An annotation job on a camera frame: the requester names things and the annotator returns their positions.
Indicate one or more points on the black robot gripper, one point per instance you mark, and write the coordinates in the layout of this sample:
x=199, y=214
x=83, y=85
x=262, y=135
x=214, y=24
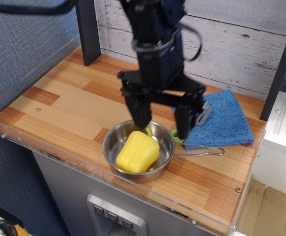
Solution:
x=160, y=79

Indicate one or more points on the yellow toy capsicum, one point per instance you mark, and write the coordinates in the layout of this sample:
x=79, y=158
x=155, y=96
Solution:
x=139, y=152

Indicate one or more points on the silver steel pan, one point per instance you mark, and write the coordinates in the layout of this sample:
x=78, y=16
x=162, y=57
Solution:
x=117, y=137

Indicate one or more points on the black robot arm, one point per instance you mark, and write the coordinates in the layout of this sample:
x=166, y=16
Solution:
x=155, y=22

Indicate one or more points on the blue folded cloth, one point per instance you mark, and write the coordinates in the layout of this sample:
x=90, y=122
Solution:
x=226, y=125

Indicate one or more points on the grey toy fridge cabinet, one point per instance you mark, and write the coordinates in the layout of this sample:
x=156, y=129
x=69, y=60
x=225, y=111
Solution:
x=70, y=187

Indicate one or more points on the silver dispenser button panel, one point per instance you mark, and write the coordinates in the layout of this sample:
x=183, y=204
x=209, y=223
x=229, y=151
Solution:
x=107, y=216

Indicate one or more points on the white toy sink unit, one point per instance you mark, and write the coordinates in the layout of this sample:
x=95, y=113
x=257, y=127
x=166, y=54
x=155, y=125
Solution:
x=269, y=167

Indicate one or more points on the clear acrylic table guard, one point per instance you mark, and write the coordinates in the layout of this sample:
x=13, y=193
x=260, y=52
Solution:
x=202, y=188

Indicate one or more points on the grey spatula with green handle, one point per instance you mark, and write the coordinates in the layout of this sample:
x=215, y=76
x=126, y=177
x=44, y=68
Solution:
x=200, y=119

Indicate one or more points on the dark grey right post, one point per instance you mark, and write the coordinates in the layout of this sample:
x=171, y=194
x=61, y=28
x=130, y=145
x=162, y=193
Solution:
x=275, y=88

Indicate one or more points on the dark grey post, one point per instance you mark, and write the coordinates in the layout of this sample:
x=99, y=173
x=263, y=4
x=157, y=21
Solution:
x=87, y=23
x=275, y=88

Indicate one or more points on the dark grey left post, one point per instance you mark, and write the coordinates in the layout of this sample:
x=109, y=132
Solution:
x=87, y=23

